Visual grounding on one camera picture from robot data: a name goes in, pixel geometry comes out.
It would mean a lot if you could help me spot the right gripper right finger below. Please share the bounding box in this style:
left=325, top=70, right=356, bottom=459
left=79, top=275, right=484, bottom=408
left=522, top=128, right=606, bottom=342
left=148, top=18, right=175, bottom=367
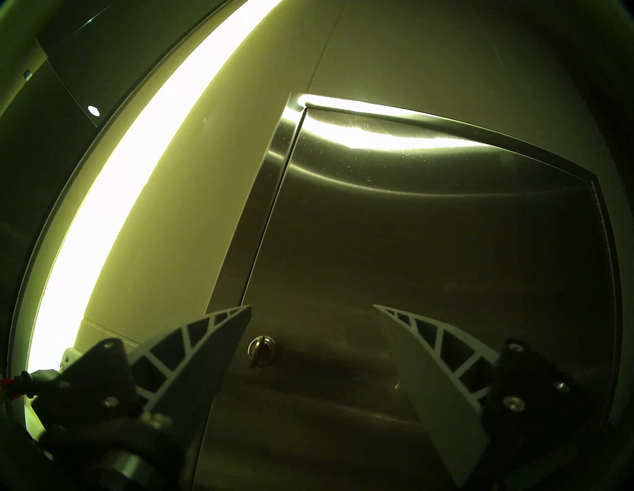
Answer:
left=374, top=304, right=610, bottom=489

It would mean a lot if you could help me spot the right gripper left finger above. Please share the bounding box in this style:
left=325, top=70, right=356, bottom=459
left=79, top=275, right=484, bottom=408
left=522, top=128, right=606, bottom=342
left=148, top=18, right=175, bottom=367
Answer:
left=30, top=304, right=252, bottom=462

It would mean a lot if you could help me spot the stainless towel dispenser door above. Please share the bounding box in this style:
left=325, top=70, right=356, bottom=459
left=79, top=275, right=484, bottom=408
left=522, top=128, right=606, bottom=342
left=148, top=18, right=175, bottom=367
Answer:
left=193, top=106, right=620, bottom=491

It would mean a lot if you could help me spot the stainless recessed dispenser cabinet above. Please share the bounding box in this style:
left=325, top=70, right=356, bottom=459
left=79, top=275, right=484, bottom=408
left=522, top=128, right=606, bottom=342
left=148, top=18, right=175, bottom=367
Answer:
left=203, top=92, right=626, bottom=426

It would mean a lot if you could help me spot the vertical wall light strip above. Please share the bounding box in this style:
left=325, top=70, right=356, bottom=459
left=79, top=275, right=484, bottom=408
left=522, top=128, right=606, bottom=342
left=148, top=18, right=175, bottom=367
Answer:
left=25, top=0, right=283, bottom=441

